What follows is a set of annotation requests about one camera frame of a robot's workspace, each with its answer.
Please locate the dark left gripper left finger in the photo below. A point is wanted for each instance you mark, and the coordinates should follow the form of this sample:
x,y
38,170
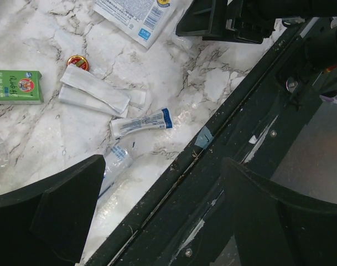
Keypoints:
x,y
47,222

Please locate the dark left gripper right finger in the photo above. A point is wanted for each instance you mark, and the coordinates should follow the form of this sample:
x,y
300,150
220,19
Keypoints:
x,y
274,225

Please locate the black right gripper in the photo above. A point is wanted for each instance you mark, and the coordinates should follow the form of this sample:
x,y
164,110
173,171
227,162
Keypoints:
x,y
245,21

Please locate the small green medicine carton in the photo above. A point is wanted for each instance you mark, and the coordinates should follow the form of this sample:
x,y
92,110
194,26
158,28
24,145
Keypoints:
x,y
20,87

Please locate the white gauze roll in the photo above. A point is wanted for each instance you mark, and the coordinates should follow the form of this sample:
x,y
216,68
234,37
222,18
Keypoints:
x,y
117,161

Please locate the blue white gauze dressing pack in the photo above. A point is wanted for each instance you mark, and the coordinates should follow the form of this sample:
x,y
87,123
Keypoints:
x,y
142,20

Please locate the small blue white tube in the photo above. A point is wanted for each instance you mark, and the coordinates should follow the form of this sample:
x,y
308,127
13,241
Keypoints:
x,y
160,119

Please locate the white paper sachets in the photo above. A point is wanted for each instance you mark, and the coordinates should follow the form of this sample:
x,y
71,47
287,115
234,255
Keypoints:
x,y
81,88

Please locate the small red round tin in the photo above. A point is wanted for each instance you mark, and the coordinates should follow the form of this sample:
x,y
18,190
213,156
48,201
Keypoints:
x,y
79,61

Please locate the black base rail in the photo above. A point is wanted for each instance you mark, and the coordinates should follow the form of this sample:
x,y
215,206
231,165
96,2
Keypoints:
x,y
219,195

